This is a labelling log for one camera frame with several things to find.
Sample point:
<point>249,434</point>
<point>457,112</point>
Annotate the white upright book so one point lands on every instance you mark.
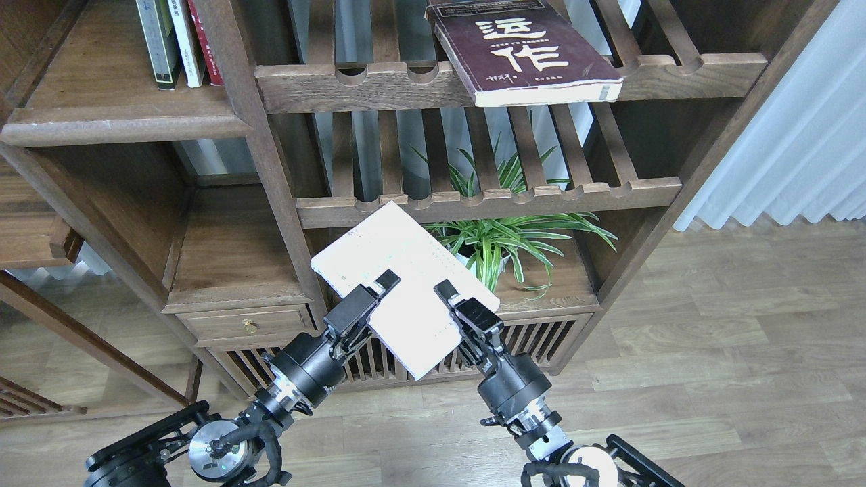
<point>187,38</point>

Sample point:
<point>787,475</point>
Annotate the white curtain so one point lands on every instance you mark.
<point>803,154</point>

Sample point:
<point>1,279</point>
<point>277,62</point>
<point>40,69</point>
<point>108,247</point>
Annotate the yellow and black book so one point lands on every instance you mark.
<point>161,42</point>

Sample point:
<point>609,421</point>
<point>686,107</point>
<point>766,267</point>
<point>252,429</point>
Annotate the dark wooden bookshelf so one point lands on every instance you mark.
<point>210,201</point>

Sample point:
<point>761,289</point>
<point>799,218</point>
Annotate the white plant pot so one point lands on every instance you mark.
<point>463,258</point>

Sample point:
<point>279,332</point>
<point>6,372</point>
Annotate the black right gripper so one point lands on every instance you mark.
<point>513,387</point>

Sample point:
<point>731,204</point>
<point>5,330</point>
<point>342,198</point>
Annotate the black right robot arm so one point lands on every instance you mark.
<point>561,462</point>

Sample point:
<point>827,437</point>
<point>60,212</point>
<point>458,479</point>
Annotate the pale purple book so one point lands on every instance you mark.
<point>412,320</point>

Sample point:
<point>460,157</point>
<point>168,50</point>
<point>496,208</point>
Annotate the red upright book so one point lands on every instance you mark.
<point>214,75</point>

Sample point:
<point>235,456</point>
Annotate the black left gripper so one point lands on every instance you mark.
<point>308,369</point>

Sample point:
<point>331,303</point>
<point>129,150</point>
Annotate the dark maroon book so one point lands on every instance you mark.
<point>521,53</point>

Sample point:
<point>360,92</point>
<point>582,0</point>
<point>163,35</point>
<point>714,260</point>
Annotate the brass drawer knob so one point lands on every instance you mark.
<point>249,327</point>

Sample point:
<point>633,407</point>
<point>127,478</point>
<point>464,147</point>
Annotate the green spider plant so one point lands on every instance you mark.
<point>490,240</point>

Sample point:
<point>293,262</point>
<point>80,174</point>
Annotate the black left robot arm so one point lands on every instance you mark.
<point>245,451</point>

